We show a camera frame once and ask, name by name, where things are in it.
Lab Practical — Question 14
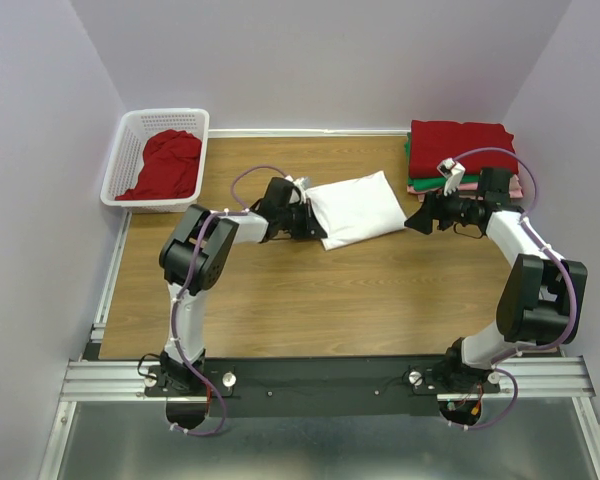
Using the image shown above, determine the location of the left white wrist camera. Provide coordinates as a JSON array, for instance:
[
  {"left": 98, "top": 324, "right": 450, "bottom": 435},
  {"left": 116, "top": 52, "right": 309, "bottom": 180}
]
[{"left": 285, "top": 175, "right": 311, "bottom": 202}]

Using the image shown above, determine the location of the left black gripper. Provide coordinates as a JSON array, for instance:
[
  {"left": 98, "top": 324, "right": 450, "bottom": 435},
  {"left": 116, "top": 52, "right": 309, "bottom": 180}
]
[{"left": 277, "top": 198, "right": 327, "bottom": 240}]

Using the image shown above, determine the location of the crumpled dark red t-shirt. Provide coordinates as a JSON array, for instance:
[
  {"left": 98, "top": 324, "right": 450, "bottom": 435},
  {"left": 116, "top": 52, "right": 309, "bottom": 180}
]
[{"left": 116, "top": 129, "right": 202, "bottom": 201}]

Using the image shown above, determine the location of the white plastic laundry basket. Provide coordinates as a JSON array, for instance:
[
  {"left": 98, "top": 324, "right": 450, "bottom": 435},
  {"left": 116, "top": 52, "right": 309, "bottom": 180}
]
[{"left": 100, "top": 108, "right": 210, "bottom": 214}]

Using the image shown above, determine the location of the folded dark red t-shirt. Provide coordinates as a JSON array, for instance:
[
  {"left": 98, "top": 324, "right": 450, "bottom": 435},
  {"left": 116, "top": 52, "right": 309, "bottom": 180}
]
[{"left": 409, "top": 120, "right": 515, "bottom": 179}]

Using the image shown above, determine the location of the folded pink t-shirt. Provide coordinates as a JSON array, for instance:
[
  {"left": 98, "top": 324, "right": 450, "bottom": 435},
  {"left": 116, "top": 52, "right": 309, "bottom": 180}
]
[{"left": 407, "top": 175, "right": 524, "bottom": 202}]

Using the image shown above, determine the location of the folded green t-shirt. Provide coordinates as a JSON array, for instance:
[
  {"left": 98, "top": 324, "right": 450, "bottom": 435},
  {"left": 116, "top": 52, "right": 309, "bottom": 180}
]
[{"left": 404, "top": 133, "right": 479, "bottom": 193}]

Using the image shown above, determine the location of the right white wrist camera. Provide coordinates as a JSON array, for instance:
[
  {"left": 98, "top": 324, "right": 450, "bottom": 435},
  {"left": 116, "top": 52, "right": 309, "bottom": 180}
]
[{"left": 437, "top": 158, "right": 465, "bottom": 196}]

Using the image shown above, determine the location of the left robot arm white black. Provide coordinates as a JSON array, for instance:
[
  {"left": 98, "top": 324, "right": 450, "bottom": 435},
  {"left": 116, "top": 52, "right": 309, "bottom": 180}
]
[{"left": 138, "top": 176, "right": 326, "bottom": 397}]

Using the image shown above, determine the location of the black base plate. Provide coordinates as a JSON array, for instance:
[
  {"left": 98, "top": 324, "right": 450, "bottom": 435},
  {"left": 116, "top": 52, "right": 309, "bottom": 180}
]
[{"left": 164, "top": 354, "right": 500, "bottom": 428}]

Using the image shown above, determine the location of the white t-shirt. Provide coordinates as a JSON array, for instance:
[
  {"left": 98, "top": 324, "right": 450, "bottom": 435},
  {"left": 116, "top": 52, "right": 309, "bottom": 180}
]
[{"left": 306, "top": 170, "right": 407, "bottom": 251}]

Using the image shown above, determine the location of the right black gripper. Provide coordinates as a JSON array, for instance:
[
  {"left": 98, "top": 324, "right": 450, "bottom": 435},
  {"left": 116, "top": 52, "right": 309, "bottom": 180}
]
[{"left": 403, "top": 181, "right": 481, "bottom": 235}]

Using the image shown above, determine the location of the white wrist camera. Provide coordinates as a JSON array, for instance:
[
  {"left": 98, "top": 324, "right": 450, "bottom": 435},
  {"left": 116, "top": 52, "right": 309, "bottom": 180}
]
[
  {"left": 285, "top": 175, "right": 311, "bottom": 202},
  {"left": 437, "top": 158, "right": 465, "bottom": 196}
]

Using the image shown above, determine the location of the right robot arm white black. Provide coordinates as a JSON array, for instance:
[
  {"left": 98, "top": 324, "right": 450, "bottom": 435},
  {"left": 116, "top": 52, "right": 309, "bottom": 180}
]
[{"left": 405, "top": 159, "right": 588, "bottom": 392}]

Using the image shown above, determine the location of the aluminium frame rail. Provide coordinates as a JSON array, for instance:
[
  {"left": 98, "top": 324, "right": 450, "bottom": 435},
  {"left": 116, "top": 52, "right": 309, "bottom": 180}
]
[{"left": 41, "top": 215, "right": 600, "bottom": 479}]

